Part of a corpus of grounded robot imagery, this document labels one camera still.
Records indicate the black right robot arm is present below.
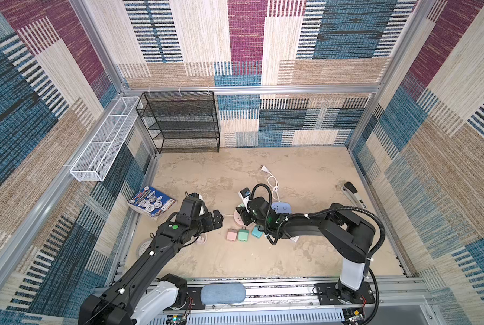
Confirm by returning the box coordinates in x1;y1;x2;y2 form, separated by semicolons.
236;196;386;304

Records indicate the green plug adapter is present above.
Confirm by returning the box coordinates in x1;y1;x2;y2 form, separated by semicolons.
237;229;249;242

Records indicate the white power strip cable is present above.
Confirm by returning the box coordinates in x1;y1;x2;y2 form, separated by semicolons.
260;164;281;203

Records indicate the black wire mesh shelf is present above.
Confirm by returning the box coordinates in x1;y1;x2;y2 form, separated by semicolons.
137;91;220;154

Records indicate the blue illustrated box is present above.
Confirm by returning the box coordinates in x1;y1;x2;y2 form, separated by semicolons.
128;186;175;218

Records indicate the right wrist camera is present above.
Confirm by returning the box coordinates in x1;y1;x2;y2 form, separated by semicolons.
239;188;251;209

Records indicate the grey tape roll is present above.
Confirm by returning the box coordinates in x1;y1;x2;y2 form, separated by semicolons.
137;240;151;257

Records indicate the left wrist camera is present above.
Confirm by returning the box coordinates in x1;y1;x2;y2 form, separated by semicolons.
186;192;208;217

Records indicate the blue-grey cushion pad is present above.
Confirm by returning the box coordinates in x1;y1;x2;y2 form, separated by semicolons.
200;282;246;306

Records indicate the pink plug adapter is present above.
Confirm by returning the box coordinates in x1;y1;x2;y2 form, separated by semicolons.
226;229;238;242

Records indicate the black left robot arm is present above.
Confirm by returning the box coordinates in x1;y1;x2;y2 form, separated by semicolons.
78;196;224;324

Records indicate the blue square power strip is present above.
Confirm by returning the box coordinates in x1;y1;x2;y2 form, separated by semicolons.
271;202;292;214

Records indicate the black and grey stapler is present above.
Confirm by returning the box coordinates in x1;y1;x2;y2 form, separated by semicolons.
342;181;367;210

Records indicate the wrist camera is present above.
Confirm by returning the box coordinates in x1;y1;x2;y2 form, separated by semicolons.
186;192;208;217
239;188;251;209

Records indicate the pink round power strip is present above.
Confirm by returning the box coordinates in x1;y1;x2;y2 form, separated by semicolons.
233;209;246;228

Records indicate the teal plug adapter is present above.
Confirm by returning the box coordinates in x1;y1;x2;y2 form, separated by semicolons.
251;226;264;238

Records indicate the white wire mesh basket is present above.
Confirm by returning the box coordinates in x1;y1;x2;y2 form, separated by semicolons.
70;97;140;182

